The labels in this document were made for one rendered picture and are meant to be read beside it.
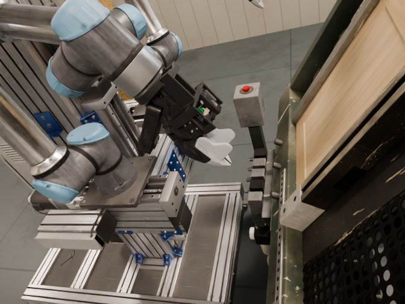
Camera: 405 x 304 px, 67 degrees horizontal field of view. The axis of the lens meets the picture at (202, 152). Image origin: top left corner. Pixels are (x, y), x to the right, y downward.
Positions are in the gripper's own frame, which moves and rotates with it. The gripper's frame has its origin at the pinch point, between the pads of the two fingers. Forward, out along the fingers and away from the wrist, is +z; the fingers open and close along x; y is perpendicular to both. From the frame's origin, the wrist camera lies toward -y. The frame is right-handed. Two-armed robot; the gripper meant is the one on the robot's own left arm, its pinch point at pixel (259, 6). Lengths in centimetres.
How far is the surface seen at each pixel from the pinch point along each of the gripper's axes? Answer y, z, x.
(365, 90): 17.4, 26.5, -33.0
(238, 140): -108, 97, 87
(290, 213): -11, 37, -56
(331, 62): 8.7, 28.8, -5.8
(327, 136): 2.0, 35.2, -33.2
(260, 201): -34, 49, -35
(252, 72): -108, 98, 202
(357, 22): 21.0, 21.7, -5.6
